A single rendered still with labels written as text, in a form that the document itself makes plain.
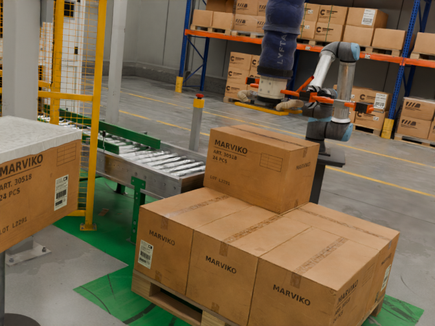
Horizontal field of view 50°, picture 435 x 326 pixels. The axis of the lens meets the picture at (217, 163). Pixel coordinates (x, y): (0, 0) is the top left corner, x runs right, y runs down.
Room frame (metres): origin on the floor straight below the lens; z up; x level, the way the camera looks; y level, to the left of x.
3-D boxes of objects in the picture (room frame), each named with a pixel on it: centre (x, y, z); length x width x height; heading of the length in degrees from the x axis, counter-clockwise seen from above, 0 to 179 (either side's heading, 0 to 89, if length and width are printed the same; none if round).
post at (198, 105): (3.93, 0.22, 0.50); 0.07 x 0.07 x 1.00; 56
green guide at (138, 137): (4.27, 1.14, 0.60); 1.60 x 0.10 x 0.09; 56
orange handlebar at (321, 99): (2.99, -0.51, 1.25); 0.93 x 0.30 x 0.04; 56
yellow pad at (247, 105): (2.92, -0.22, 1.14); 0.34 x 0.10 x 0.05; 56
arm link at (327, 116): (3.12, -0.66, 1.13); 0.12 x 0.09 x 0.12; 65
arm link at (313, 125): (3.65, -0.74, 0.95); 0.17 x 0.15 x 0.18; 65
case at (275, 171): (2.99, -0.28, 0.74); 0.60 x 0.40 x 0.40; 55
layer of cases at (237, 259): (2.56, -0.37, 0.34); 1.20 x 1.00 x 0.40; 56
